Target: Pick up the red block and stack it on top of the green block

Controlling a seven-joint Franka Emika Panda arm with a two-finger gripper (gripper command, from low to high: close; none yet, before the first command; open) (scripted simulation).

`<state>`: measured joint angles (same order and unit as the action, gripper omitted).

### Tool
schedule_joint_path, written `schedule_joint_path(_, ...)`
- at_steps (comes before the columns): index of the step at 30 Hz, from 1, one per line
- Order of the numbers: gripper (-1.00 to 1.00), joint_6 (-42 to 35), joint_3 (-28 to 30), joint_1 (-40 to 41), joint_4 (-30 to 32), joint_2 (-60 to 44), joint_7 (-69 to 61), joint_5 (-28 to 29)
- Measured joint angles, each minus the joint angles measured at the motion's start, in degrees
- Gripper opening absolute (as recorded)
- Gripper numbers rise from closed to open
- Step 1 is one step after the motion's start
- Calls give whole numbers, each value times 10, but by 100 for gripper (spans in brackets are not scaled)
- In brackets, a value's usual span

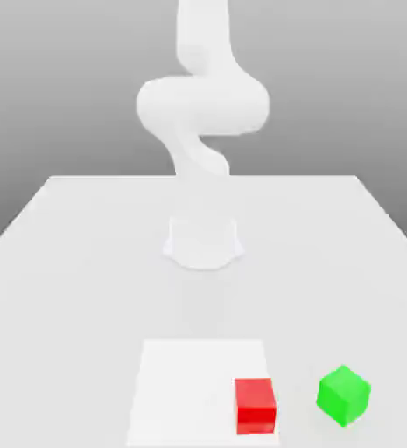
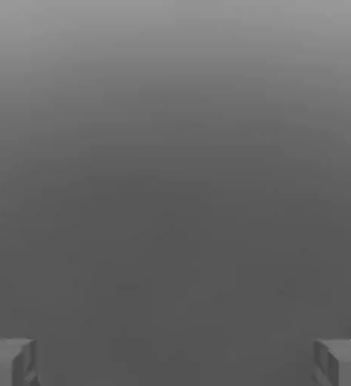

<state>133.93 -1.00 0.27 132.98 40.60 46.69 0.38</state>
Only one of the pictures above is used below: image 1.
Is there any small red cube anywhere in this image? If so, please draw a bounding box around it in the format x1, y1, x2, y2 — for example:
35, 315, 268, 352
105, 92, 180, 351
234, 377, 277, 436

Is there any small green cube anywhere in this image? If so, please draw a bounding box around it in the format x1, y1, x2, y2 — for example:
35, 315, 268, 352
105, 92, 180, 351
315, 364, 372, 429

